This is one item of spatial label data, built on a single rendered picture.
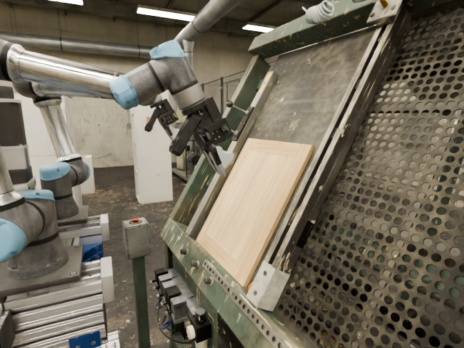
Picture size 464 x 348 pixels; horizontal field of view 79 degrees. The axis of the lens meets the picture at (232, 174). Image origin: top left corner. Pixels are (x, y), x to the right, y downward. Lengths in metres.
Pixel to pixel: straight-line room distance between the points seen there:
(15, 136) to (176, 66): 0.66
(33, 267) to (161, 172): 4.25
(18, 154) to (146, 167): 3.96
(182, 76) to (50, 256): 0.63
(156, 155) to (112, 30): 5.40
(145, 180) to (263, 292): 4.34
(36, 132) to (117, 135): 5.98
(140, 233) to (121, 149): 7.92
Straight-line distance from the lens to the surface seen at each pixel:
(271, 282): 0.91
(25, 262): 0.98
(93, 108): 9.34
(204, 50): 10.15
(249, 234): 1.11
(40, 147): 3.52
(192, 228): 1.43
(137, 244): 1.57
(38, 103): 1.57
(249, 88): 1.76
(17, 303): 1.03
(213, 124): 0.73
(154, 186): 5.13
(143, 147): 5.00
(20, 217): 0.83
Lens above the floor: 1.47
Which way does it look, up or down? 11 degrees down
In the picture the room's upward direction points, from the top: straight up
